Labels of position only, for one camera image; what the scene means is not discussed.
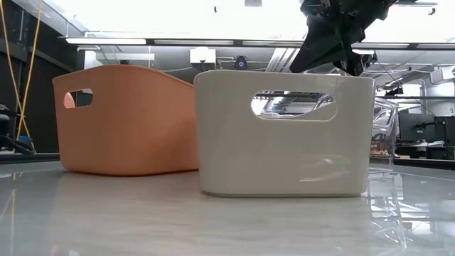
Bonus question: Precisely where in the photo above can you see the black equipment with cables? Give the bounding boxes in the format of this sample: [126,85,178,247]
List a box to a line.
[0,103,36,156]

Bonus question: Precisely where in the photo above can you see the orange plastic bin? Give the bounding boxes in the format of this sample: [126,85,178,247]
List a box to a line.
[52,64,199,177]

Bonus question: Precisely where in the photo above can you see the long ceiling light beam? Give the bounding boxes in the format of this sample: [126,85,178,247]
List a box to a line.
[65,36,455,50]

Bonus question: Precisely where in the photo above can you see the white plastic bin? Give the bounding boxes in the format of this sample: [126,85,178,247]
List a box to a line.
[193,69,376,198]

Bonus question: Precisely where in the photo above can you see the dark desk monitor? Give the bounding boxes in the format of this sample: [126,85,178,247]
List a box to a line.
[398,112,437,144]
[434,116,455,147]

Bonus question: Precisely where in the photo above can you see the white ceiling box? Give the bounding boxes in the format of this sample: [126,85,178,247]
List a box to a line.
[189,48,217,70]

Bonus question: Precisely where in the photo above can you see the yellow crossed straps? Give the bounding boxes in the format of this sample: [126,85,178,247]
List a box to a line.
[0,0,44,152]

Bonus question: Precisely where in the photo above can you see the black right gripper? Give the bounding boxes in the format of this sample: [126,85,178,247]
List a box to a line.
[289,0,398,77]

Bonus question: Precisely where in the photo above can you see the clear plastic bin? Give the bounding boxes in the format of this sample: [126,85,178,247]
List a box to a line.
[369,95,400,169]

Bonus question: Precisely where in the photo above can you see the round black ceiling camera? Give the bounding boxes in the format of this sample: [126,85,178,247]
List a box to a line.
[234,55,249,71]

